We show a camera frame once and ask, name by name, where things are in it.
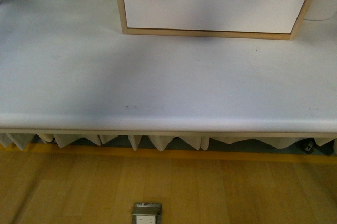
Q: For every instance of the black object under table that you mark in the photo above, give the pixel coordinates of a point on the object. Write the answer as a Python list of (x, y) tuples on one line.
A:
[(310, 146)]

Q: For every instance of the metal floor socket box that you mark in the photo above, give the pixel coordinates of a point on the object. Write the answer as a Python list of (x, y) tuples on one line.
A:
[(145, 212)]

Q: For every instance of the white table skirt cloth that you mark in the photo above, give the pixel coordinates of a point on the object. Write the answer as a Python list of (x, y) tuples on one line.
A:
[(235, 144)]

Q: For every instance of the wooden drawer cabinet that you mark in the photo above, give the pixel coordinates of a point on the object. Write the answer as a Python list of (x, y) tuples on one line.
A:
[(302, 10)]

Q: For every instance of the white lower drawer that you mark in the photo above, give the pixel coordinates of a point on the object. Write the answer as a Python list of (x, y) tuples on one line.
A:
[(210, 5)]

